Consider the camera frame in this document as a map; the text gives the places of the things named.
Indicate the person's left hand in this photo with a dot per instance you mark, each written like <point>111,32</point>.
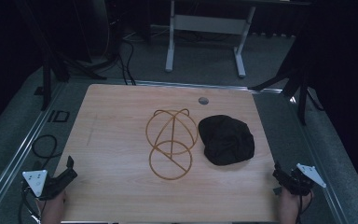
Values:
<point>53,208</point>

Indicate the black hat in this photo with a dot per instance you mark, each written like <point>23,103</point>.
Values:
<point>227,140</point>

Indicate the black tripod stand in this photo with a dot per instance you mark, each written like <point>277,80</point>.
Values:
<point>301,84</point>
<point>46,77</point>

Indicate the person's right hand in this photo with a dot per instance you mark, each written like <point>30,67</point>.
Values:
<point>290,207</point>

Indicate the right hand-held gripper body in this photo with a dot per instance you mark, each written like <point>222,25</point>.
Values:
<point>304,179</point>

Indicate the white metal desk frame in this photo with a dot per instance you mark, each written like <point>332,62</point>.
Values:
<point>209,24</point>

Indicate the grey round table grommet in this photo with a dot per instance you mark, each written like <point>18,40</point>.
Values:
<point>203,100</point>

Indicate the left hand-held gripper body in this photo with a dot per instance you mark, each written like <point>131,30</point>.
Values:
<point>35,182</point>

